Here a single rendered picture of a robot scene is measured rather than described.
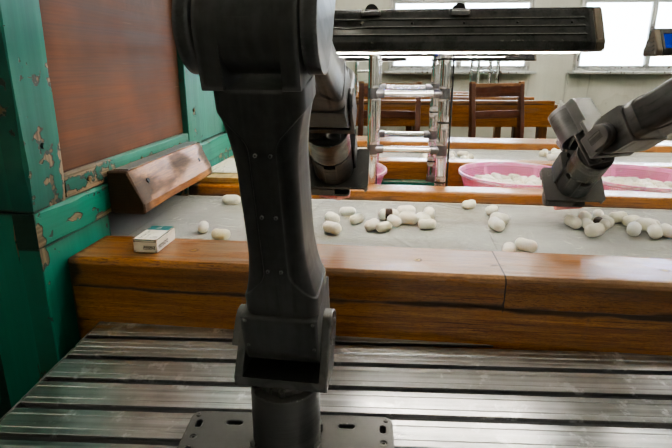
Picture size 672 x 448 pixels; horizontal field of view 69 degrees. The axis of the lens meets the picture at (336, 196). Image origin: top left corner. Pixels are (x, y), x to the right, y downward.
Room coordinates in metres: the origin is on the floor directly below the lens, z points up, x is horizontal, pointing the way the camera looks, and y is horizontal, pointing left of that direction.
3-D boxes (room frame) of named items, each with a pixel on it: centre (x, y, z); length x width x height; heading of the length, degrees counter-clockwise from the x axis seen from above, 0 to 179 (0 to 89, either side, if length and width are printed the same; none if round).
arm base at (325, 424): (0.38, 0.05, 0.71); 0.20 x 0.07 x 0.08; 87
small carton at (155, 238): (0.67, 0.26, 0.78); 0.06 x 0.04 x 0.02; 174
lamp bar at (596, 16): (0.90, -0.13, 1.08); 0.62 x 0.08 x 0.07; 84
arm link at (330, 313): (0.39, 0.05, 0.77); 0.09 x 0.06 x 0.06; 82
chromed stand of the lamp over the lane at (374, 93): (0.98, -0.15, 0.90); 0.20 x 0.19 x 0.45; 84
